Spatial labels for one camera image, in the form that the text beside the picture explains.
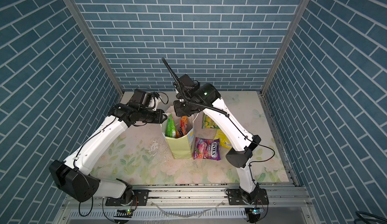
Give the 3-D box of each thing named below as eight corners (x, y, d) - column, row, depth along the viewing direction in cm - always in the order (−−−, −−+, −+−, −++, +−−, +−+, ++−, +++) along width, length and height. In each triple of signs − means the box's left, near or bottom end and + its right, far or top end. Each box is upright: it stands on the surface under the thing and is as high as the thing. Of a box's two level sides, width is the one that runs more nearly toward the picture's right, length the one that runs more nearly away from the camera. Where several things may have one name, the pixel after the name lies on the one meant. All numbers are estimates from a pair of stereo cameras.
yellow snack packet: (224, 153, 91) (225, 150, 88) (210, 134, 99) (211, 132, 96) (232, 148, 93) (233, 145, 90) (218, 130, 101) (218, 128, 98)
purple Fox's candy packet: (192, 160, 87) (192, 158, 84) (193, 140, 96) (193, 137, 93) (220, 161, 88) (221, 158, 85) (218, 140, 96) (219, 137, 93)
